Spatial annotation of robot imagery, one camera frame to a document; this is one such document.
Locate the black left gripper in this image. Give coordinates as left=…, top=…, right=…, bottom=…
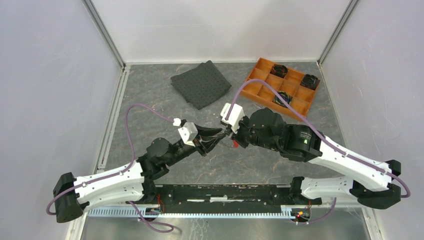
left=165, top=122, right=226, bottom=167

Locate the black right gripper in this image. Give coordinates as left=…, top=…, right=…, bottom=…
left=224, top=115, right=280, bottom=152

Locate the large metal keyring red grip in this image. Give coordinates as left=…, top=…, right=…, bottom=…
left=223, top=129, right=240, bottom=148

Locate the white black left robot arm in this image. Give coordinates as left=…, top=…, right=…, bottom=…
left=46, top=122, right=225, bottom=223

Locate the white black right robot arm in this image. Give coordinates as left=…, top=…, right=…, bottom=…
left=221, top=105, right=401, bottom=210

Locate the grey perforated mat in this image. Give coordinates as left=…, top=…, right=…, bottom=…
left=170, top=60, right=232, bottom=110

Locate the dark patterned roll front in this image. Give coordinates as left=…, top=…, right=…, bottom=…
left=272, top=91, right=293, bottom=108

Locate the wooden compartment tray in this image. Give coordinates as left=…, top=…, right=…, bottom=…
left=240, top=57, right=320, bottom=121

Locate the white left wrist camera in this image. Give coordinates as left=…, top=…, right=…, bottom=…
left=172, top=118, right=199, bottom=147

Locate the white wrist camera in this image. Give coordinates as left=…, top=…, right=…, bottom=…
left=220, top=102, right=245, bottom=134
left=172, top=118, right=199, bottom=147

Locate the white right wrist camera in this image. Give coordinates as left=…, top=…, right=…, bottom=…
left=220, top=102, right=245, bottom=134

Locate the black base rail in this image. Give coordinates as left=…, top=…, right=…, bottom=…
left=137, top=184, right=322, bottom=214

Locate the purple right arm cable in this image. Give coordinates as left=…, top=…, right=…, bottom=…
left=225, top=78, right=412, bottom=225

